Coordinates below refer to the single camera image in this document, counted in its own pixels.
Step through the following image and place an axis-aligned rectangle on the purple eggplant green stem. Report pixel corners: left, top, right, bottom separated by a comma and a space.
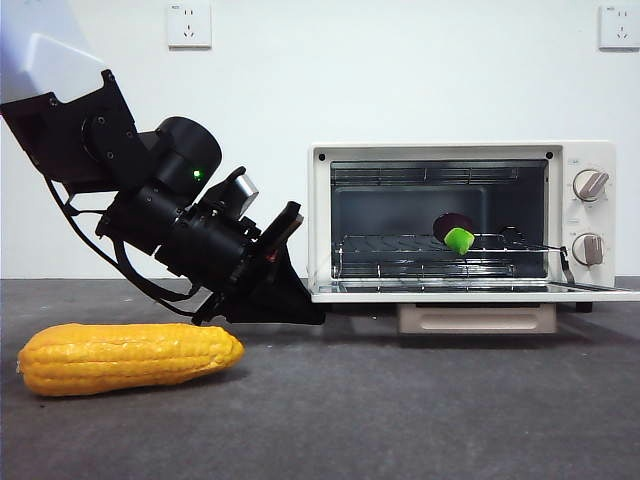
432, 212, 476, 257

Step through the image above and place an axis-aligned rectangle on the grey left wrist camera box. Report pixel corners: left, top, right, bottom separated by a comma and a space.
232, 172, 261, 221

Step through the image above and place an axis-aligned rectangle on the white oven knob taupe pointer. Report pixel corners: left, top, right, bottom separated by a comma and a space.
572, 232, 606, 266
572, 168, 611, 203

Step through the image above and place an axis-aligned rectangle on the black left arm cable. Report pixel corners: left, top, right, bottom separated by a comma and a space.
47, 174, 216, 317

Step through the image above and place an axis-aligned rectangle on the white wall socket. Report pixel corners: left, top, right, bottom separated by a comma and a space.
598, 4, 640, 50
166, 3, 213, 50

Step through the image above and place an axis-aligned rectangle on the glass oven door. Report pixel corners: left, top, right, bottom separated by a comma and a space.
309, 278, 640, 306

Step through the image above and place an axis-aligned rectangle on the white Toshiba toaster oven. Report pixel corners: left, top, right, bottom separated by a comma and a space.
307, 140, 619, 315

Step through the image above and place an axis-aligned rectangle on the yellow corn cob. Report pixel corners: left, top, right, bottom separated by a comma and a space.
16, 323, 246, 398

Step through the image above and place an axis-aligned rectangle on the wire heating element guard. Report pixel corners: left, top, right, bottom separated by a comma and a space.
331, 167, 521, 185

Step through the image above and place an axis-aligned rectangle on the taupe oven door handle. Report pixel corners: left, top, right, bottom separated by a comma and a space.
397, 303, 558, 335

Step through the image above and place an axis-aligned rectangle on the wire oven rack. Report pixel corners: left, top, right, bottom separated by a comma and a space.
333, 233, 564, 280

